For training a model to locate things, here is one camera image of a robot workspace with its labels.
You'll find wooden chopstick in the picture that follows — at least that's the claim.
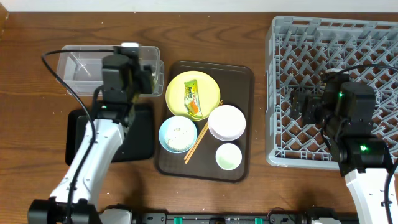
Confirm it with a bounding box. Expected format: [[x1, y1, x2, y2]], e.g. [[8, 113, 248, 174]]
[[184, 101, 224, 165], [183, 100, 223, 161]]

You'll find pile of rice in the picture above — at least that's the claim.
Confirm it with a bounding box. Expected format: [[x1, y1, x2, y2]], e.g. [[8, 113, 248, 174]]
[[165, 127, 194, 152]]

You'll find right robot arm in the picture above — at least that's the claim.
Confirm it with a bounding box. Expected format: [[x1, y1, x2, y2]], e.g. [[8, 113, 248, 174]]
[[290, 72, 397, 223]]

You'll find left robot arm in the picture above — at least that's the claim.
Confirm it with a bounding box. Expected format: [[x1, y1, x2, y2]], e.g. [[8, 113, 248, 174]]
[[27, 47, 153, 223]]

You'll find white cup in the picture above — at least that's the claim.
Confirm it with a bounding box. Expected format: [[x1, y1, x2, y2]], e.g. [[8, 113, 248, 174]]
[[215, 143, 243, 170]]

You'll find black rectangular tray bin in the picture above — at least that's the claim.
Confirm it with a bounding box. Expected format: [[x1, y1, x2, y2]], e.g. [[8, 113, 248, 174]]
[[65, 103, 155, 165]]

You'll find grey dishwasher rack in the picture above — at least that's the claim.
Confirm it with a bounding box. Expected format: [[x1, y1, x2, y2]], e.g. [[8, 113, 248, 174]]
[[265, 16, 397, 170]]

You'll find clear plastic waste bin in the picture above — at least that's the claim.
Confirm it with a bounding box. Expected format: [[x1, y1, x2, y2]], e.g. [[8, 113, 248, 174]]
[[57, 45, 164, 97]]

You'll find light blue bowl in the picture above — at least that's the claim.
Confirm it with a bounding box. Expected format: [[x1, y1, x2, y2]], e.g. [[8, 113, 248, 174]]
[[159, 116, 198, 154]]

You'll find dark brown serving tray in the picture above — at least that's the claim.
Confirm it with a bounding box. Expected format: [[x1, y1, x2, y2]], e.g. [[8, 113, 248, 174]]
[[155, 61, 254, 183]]

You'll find yellow plate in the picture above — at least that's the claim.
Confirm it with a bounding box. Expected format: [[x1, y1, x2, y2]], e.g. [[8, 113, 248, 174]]
[[165, 71, 221, 121]]

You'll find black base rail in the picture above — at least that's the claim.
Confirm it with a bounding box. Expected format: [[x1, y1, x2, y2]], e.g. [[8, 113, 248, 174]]
[[99, 212, 361, 224]]

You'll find green snack wrapper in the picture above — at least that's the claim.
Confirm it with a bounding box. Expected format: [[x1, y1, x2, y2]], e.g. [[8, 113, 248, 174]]
[[184, 79, 203, 118]]

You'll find pink white bowl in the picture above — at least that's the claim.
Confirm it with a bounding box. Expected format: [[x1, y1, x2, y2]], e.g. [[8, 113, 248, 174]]
[[208, 105, 246, 141]]

